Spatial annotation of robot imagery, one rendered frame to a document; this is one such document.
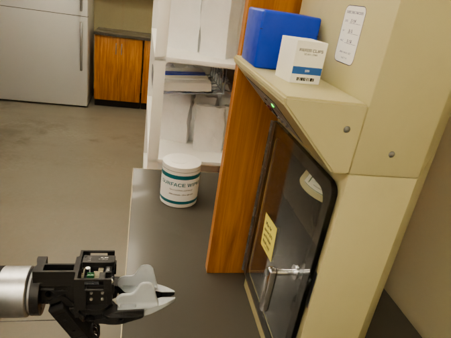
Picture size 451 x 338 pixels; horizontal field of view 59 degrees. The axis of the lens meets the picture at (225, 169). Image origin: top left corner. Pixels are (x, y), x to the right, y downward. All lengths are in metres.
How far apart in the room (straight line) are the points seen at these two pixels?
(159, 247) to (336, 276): 0.61
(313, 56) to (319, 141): 0.13
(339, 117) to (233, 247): 0.60
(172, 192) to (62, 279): 0.74
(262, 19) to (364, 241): 0.38
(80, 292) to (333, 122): 0.43
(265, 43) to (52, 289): 0.50
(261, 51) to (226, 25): 1.08
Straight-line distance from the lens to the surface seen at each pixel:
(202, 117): 1.85
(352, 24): 0.62
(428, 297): 1.14
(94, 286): 0.64
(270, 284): 0.70
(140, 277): 0.68
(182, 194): 1.32
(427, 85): 0.58
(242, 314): 0.99
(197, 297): 1.01
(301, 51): 0.59
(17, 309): 0.66
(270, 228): 0.82
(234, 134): 0.90
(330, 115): 0.52
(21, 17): 5.55
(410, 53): 0.56
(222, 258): 1.06
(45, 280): 0.65
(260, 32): 0.67
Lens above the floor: 1.61
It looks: 23 degrees down
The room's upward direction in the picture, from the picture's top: 9 degrees clockwise
